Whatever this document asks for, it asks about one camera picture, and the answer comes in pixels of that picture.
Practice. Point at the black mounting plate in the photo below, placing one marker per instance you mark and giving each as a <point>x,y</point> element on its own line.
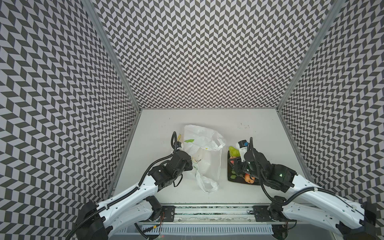
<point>167,214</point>
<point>262,213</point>

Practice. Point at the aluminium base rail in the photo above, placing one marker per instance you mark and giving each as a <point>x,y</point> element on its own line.
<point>242,214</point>

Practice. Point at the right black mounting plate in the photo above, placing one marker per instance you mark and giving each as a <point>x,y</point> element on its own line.
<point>262,213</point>

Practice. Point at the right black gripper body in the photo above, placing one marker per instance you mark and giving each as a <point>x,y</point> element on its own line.
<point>256,173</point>

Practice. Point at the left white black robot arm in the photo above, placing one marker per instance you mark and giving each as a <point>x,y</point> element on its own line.
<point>135,204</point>

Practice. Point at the white vent grille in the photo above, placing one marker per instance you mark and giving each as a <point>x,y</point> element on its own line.
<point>212,230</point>

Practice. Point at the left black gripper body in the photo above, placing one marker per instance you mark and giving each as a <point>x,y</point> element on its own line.
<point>188,166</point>

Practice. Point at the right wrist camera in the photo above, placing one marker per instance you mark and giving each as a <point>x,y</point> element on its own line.
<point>242,147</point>

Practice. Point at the white plastic bag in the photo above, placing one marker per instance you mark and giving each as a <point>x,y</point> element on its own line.
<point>205,147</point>

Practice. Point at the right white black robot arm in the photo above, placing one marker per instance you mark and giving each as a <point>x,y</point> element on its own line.
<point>295,198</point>

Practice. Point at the black square tray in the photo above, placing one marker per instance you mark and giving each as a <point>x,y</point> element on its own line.
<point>235,171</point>

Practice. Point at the green pear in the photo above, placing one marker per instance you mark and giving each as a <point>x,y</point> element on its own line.
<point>234,153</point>

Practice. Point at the orange peach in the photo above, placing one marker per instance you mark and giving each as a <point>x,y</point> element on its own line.
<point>249,179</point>

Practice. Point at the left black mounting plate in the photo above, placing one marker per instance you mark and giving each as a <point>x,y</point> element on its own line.
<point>167,214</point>

